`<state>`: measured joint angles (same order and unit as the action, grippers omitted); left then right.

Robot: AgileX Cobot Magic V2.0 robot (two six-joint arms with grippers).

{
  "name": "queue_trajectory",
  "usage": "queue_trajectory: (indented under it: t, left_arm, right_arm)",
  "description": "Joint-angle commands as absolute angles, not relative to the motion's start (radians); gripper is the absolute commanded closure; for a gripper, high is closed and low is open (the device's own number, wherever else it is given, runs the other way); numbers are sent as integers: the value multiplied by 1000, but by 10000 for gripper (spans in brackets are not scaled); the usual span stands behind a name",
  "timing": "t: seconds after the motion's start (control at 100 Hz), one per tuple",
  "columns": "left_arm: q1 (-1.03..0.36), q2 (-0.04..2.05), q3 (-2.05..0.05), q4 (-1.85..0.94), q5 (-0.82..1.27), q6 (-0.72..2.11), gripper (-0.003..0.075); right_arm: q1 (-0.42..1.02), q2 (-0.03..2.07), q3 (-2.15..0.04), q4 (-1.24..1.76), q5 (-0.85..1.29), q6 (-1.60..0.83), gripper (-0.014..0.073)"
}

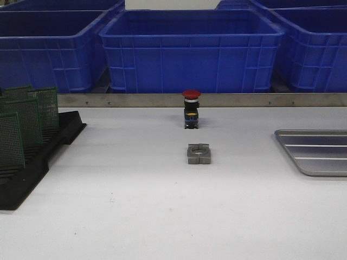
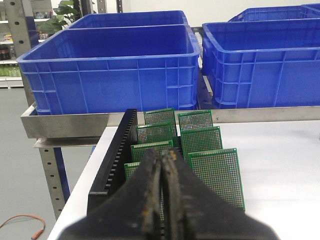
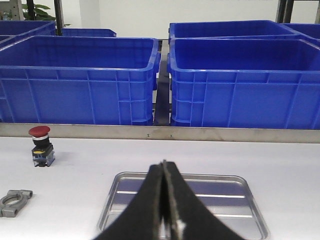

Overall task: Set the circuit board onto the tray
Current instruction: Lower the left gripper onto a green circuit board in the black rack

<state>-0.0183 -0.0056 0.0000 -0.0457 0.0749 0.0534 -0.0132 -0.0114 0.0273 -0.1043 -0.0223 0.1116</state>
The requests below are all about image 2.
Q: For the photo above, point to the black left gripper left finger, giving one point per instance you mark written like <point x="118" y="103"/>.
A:
<point x="132" y="213"/>

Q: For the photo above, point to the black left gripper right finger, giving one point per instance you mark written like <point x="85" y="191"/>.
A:
<point x="192" y="211"/>

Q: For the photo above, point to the green perfboard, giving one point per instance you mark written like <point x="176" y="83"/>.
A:
<point x="138" y="150"/>
<point x="195" y="119"/>
<point x="220" y="171"/>
<point x="161" y="115"/>
<point x="154" y="132"/>
<point x="129" y="169"/>
<point x="200" y="139"/>

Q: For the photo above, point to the black slotted board rack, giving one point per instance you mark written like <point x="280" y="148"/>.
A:
<point x="111" y="174"/>

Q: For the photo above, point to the blue plastic crate left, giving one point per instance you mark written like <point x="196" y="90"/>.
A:
<point x="105" y="70"/>

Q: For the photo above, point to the blue plastic crate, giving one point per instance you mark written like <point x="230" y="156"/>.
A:
<point x="105" y="70"/>
<point x="258" y="64"/>

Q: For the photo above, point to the blue plastic crate middle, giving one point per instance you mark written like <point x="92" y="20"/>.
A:
<point x="258" y="64"/>

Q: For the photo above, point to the blue crate behind left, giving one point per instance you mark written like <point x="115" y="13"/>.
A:
<point x="130" y="19"/>

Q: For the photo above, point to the green potted plant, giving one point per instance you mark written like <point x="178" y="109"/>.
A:
<point x="66" y="13"/>

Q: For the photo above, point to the background goods shelf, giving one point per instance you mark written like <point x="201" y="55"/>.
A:
<point x="10" y="76"/>

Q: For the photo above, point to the blue crate behind middle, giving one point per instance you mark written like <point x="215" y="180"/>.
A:
<point x="274" y="13"/>

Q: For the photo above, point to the blue crate behind right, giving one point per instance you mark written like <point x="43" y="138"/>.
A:
<point x="314" y="7"/>

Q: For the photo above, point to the steel shelf frame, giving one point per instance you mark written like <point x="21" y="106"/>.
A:
<point x="54" y="132"/>

